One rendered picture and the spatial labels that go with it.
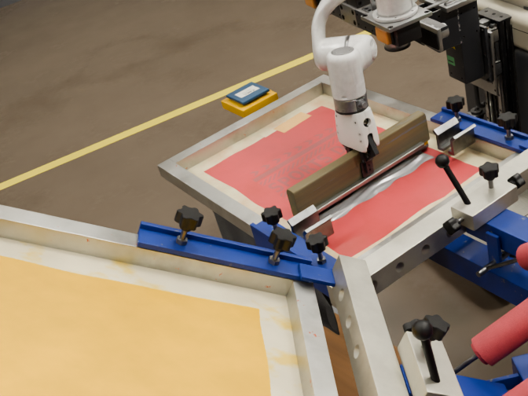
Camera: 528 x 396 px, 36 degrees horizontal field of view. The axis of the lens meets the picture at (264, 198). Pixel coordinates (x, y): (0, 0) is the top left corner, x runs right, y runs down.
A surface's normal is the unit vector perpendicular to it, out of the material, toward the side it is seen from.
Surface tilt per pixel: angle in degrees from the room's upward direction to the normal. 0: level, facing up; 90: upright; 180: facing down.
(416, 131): 88
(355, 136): 88
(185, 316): 32
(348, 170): 88
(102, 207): 0
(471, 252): 0
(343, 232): 0
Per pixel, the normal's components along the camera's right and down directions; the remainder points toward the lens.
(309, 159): -0.24, -0.82
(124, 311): 0.31, -0.83
